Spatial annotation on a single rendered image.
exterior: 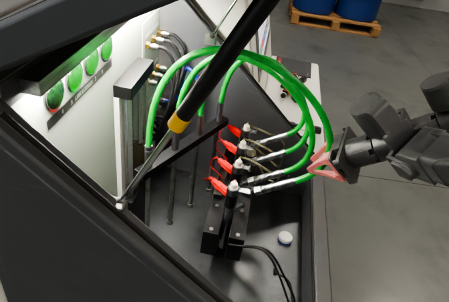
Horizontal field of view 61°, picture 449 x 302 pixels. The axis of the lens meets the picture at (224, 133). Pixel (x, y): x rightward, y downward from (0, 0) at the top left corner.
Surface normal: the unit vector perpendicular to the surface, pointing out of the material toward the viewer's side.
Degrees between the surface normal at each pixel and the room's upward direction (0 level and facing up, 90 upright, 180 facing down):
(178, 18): 90
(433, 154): 51
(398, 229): 0
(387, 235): 0
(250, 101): 90
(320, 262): 0
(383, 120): 62
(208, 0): 90
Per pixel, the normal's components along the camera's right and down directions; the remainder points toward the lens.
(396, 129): 0.25, 0.22
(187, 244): 0.13, -0.81
